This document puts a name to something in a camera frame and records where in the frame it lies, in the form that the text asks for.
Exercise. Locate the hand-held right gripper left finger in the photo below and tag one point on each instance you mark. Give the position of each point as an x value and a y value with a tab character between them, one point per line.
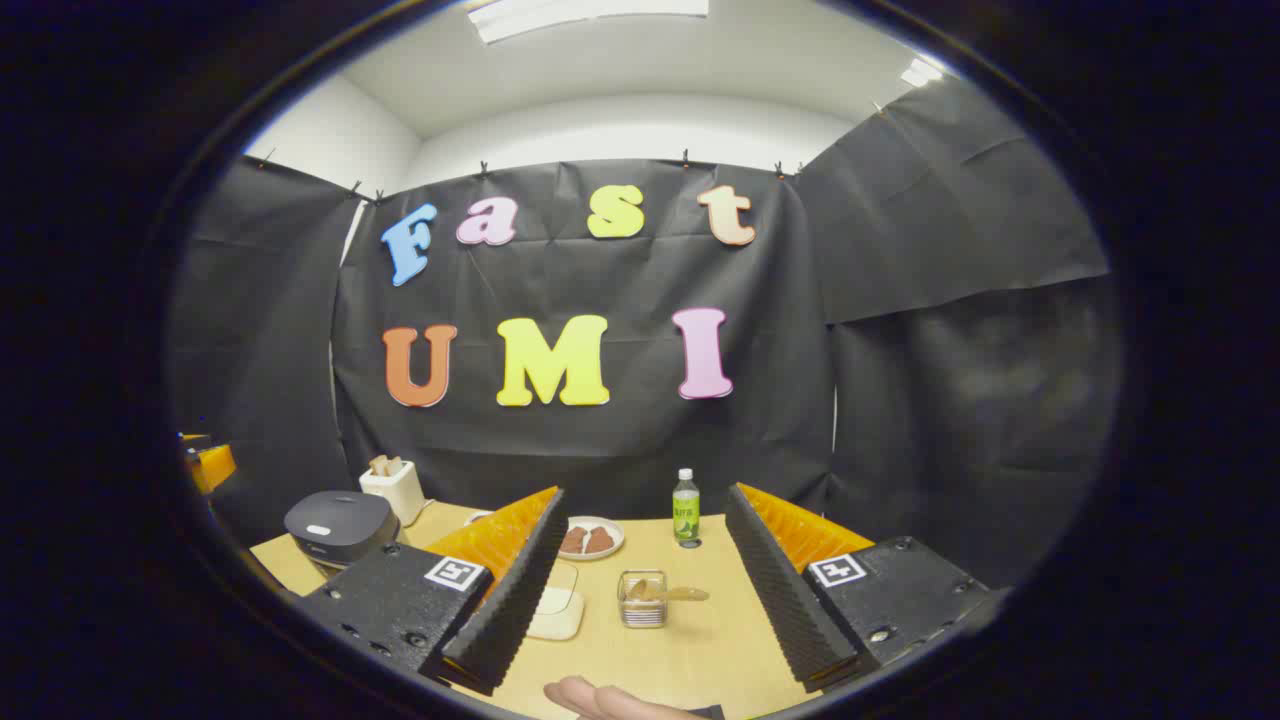
515	590

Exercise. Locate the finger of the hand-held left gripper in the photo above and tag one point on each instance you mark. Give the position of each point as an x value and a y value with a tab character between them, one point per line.
212	465

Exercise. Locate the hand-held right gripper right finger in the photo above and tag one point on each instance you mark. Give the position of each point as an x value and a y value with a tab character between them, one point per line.
775	590

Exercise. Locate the white rice container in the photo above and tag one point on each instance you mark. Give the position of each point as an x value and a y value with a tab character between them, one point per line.
558	615

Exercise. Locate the wooden spoon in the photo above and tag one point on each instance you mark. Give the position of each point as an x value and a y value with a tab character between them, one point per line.
680	594

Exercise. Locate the clear chopstick holder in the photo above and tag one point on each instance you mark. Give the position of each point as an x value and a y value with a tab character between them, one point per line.
642	610

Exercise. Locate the dark grey rice cooker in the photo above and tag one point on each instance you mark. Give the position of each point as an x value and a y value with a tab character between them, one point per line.
340	525

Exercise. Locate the brown meat piece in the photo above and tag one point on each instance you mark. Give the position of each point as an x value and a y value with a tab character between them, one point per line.
600	540
573	541

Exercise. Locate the white divided bean dish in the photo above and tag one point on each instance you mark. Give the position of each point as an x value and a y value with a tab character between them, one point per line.
478	517

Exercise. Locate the white oval plate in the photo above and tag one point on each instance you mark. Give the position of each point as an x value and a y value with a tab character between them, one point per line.
600	552

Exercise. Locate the green drink bottle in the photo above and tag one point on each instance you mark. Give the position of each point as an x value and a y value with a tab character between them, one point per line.
686	515

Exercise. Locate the white toaster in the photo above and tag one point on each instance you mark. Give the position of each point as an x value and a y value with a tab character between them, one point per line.
400	495

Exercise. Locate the black backdrop cloth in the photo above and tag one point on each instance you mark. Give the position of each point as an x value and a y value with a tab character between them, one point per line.
620	440

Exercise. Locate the small ceiling light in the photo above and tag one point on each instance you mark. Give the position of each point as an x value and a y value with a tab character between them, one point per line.
920	72

